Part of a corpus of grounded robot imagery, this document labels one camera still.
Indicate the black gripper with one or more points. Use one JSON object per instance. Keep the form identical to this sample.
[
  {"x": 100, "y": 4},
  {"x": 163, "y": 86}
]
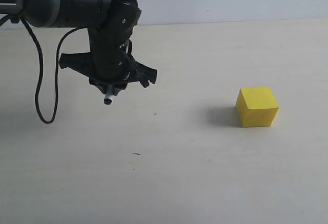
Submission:
[{"x": 109, "y": 61}]

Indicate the black and white marker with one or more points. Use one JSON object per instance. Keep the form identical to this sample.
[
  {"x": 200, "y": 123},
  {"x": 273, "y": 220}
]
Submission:
[{"x": 108, "y": 98}]

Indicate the yellow cube block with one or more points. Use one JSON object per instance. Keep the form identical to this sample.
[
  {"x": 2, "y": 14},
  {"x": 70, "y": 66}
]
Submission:
[{"x": 256, "y": 107}]

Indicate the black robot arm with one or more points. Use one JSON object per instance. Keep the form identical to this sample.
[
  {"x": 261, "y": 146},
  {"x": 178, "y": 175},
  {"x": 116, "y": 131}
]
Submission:
[{"x": 109, "y": 23}]

